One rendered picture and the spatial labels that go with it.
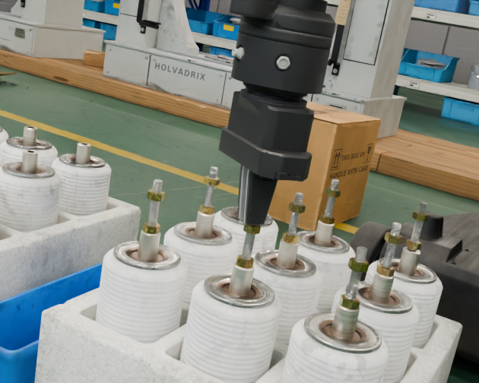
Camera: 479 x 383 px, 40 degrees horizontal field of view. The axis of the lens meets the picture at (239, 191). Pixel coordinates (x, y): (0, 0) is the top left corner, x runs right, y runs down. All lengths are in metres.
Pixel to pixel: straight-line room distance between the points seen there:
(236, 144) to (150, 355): 0.23
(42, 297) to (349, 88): 2.14
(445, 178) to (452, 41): 6.67
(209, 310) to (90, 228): 0.42
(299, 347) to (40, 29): 3.45
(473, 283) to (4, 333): 0.71
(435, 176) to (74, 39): 2.37
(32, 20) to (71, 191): 3.01
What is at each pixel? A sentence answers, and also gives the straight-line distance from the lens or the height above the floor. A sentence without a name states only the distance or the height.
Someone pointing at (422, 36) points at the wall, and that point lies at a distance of 9.36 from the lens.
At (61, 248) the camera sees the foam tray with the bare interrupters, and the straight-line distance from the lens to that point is 1.01.
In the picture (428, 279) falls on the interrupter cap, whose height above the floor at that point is 0.25.
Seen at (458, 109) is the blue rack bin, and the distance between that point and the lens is 5.42.
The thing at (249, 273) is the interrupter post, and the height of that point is 0.28.
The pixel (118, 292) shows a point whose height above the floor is 0.22.
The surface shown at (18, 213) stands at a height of 0.20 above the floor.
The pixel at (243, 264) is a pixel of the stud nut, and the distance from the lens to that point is 0.68.
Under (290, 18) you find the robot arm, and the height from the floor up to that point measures 0.53.
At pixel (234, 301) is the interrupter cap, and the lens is 0.67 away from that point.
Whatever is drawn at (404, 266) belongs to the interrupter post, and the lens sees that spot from 0.86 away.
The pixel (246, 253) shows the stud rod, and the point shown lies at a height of 0.30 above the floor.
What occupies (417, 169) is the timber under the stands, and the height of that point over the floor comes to 0.05.
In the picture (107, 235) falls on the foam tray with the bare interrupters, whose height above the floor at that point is 0.15.
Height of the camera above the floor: 0.53
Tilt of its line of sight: 15 degrees down
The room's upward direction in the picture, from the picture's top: 10 degrees clockwise
